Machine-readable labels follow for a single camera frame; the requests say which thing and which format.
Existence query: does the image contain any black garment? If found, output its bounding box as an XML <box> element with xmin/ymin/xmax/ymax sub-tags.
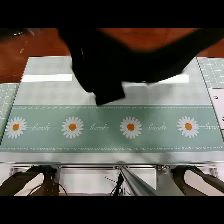
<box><xmin>58</xmin><ymin>28</ymin><xmax>224</xmax><ymax>106</ymax></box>

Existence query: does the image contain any black cable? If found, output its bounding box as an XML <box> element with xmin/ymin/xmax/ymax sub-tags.
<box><xmin>105</xmin><ymin>173</ymin><xmax>126</xmax><ymax>197</ymax></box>

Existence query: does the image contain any silver frame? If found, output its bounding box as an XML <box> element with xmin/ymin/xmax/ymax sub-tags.
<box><xmin>0</xmin><ymin>161</ymin><xmax>224</xmax><ymax>197</ymax></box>

